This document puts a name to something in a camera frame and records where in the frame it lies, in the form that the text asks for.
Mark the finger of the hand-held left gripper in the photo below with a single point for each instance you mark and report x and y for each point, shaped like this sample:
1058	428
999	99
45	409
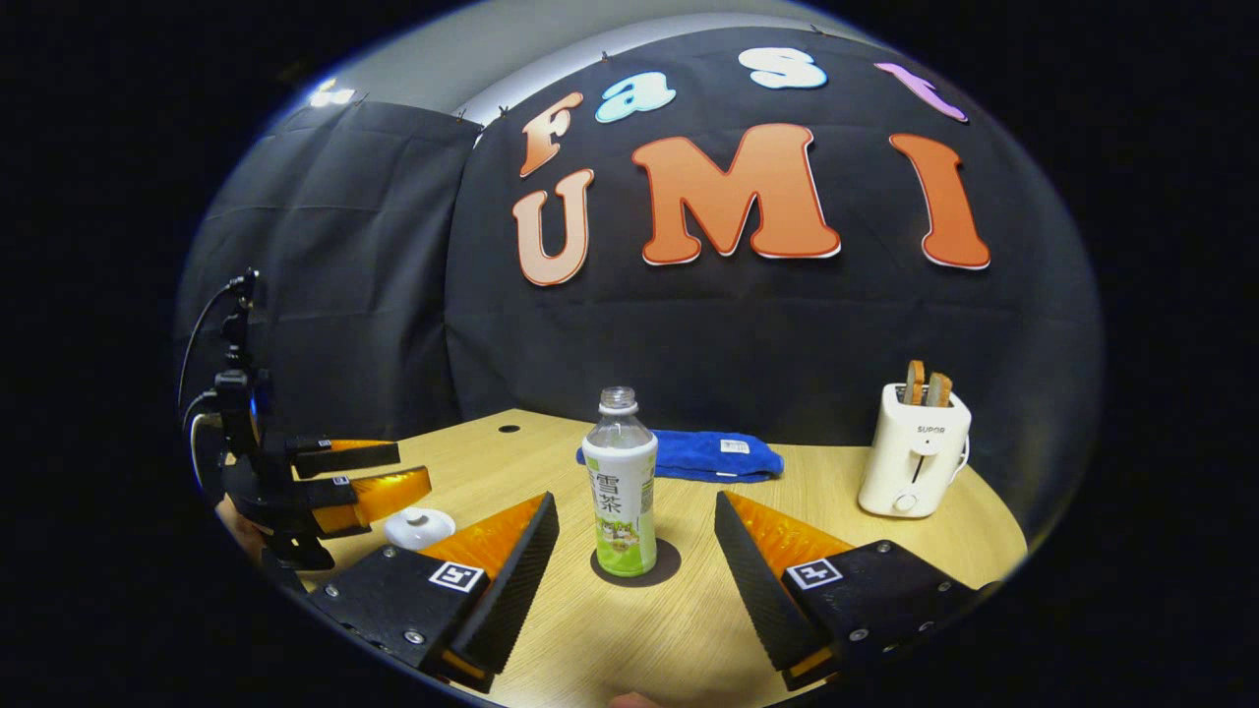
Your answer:
384	497
349	457

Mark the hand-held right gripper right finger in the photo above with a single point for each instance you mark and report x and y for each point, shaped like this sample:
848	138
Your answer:
762	600

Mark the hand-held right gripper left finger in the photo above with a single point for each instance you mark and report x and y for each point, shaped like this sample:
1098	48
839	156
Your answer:
511	600

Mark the dark round coaster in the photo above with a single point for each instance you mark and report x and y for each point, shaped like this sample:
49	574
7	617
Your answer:
669	565

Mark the clear water bottle white label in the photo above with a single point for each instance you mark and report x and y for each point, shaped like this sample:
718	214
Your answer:
620	492

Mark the blue towel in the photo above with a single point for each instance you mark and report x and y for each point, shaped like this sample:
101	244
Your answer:
708	455

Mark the white toaster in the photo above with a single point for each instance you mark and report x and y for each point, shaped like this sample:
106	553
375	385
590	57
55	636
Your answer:
910	462

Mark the brown bread slice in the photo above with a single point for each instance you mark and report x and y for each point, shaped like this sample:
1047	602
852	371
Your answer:
939	390
916	383

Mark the black backdrop cloth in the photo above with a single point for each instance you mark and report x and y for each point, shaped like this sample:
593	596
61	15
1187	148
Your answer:
689	334

